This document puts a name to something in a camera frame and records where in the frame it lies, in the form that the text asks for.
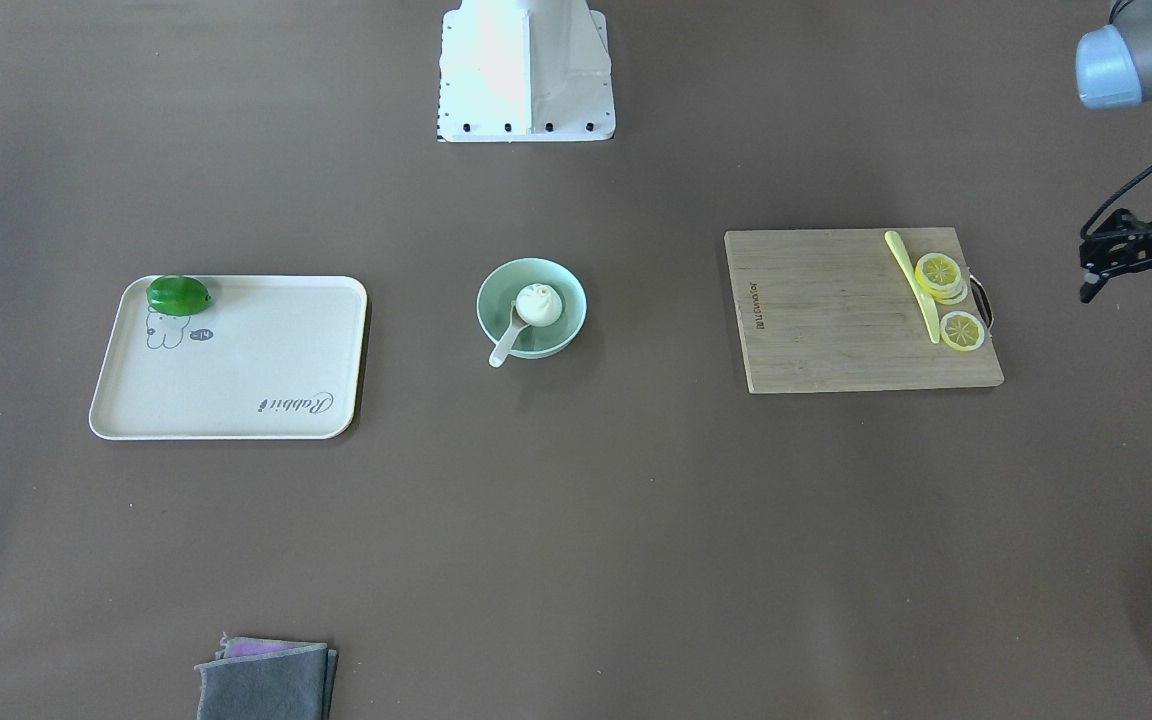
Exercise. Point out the white steamed bun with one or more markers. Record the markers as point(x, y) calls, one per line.
point(539, 304)

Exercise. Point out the white ceramic spoon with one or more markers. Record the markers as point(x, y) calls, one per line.
point(504, 346)

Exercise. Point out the light green bowl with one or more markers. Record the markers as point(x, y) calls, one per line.
point(500, 289)

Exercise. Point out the lemon slice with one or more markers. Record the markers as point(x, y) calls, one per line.
point(941, 278)
point(962, 332)

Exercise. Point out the yellow plastic knife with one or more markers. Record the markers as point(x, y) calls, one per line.
point(925, 302)

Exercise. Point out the bamboo cutting board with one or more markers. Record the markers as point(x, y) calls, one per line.
point(829, 310)

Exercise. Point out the cream rabbit tray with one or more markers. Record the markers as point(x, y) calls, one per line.
point(271, 357)

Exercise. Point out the grey folded cloth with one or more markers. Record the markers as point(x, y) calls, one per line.
point(258, 678)

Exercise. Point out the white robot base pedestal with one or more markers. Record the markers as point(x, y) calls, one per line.
point(525, 72)

